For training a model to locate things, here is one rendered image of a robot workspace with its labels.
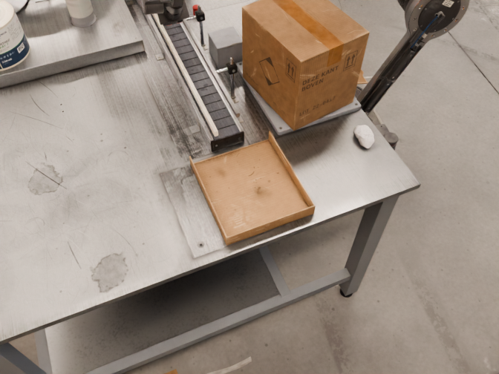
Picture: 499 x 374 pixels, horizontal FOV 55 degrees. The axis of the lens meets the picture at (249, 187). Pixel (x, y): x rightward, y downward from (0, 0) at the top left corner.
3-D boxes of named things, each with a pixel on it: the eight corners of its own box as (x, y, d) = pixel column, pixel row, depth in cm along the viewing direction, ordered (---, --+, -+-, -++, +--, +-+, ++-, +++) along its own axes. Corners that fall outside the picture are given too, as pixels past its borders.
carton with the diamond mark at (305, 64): (242, 76, 163) (240, 6, 141) (298, 53, 170) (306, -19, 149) (293, 131, 148) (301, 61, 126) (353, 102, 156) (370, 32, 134)
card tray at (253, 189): (190, 165, 143) (188, 156, 139) (269, 139, 149) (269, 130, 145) (226, 245, 126) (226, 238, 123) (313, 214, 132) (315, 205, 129)
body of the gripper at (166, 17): (154, 7, 159) (155, -2, 152) (183, 0, 162) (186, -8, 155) (160, 26, 160) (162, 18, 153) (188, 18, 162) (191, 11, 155)
